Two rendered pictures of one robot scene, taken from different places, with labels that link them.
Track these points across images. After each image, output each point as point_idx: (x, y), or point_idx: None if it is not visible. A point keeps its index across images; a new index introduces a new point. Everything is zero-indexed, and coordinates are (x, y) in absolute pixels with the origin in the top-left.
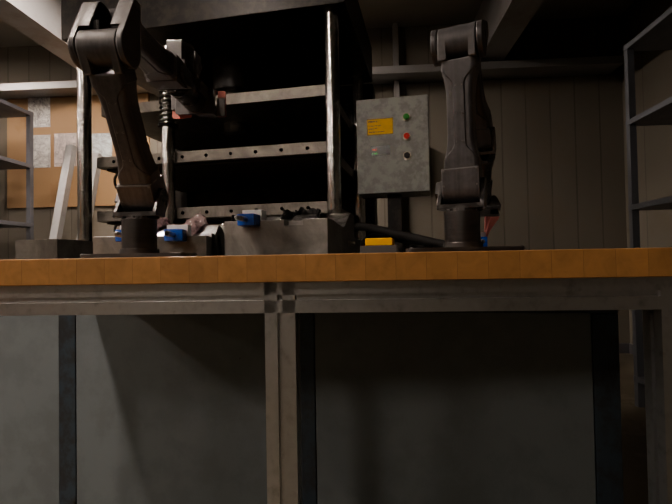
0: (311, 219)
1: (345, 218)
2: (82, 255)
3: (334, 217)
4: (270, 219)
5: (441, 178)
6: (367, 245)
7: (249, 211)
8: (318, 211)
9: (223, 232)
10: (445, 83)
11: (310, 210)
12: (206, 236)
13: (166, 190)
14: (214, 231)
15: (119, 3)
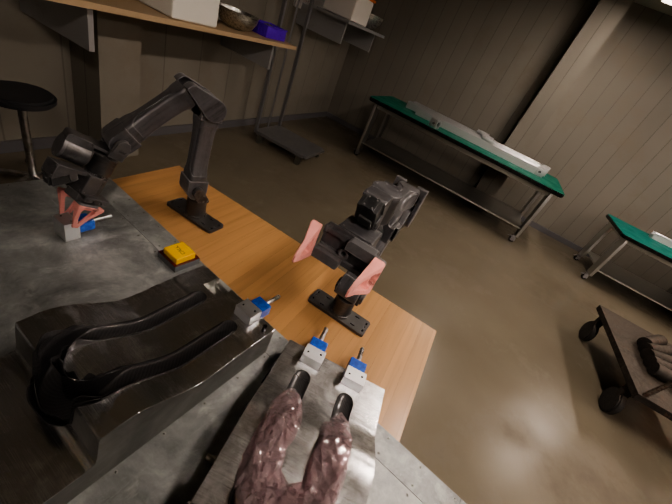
0: (213, 274)
1: (88, 305)
2: (368, 321)
3: (92, 317)
4: (154, 393)
5: (207, 186)
6: (196, 255)
7: (256, 307)
8: (69, 349)
9: (226, 441)
10: (214, 134)
11: (64, 367)
12: (289, 340)
13: (339, 279)
14: (263, 386)
15: (405, 181)
